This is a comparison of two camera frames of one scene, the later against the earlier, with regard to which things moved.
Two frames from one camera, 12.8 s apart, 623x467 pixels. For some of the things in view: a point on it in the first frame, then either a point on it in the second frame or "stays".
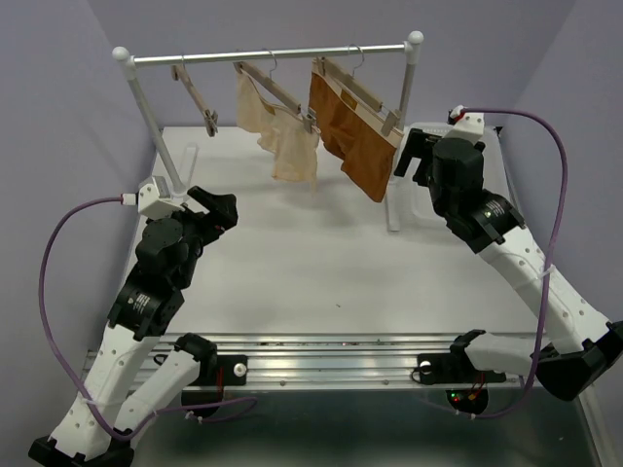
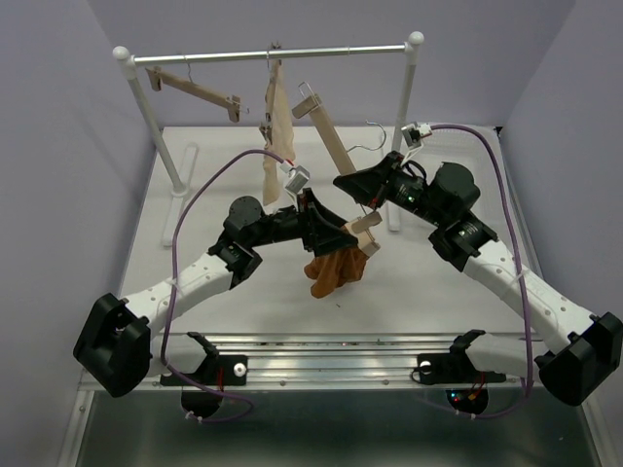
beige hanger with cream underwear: x=308 y=115 → x=276 y=125
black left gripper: x=223 y=216 → x=314 y=227
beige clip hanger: x=326 y=67 → x=359 y=232
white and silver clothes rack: x=128 y=62 stays
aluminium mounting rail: x=344 y=361 stays
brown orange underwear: x=356 y=131 → x=331 y=270
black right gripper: x=420 y=144 → x=370 y=186
